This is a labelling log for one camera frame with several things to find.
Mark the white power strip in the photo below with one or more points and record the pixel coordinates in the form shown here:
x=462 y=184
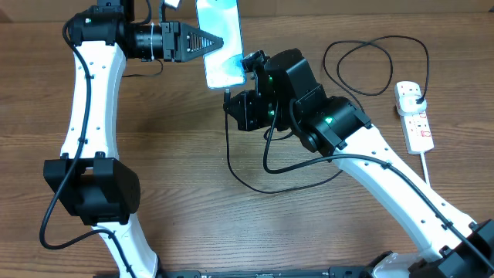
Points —
x=416 y=129

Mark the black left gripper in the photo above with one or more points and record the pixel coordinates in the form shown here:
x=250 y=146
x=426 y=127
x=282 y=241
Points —
x=175 y=31

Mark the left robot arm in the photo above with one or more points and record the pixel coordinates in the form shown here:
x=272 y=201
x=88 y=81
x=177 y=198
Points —
x=88 y=178

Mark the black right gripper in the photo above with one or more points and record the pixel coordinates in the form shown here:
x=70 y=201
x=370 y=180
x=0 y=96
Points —
x=247 y=117

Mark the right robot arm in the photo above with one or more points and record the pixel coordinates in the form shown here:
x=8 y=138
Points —
x=286 y=96

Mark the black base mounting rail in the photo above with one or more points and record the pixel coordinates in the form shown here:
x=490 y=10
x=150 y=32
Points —
x=331 y=272

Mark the white USB wall charger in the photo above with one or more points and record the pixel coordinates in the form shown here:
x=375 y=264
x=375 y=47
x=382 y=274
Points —
x=411 y=104

